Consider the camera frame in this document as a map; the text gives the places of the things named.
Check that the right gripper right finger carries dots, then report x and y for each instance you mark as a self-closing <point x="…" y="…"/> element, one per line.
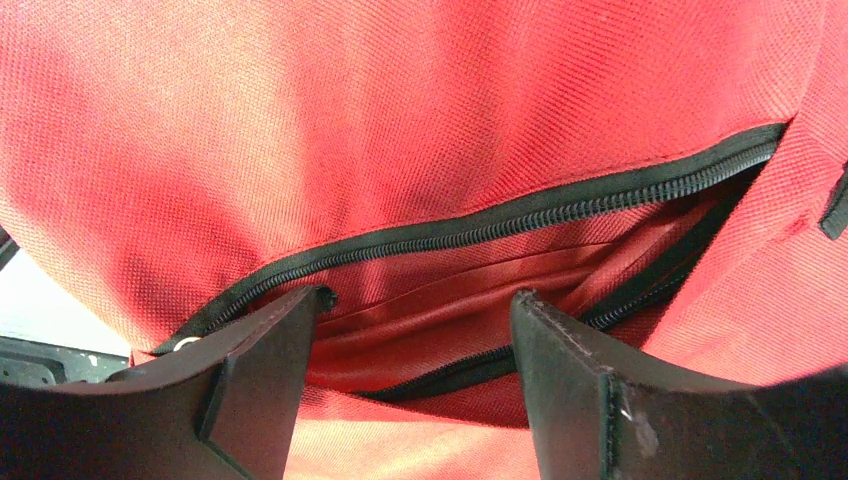
<point x="601" y="409"/>

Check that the red backpack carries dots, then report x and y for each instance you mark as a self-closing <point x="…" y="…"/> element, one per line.
<point x="670" y="173"/>

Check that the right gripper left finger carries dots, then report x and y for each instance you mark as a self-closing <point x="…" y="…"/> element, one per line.
<point x="221" y="407"/>

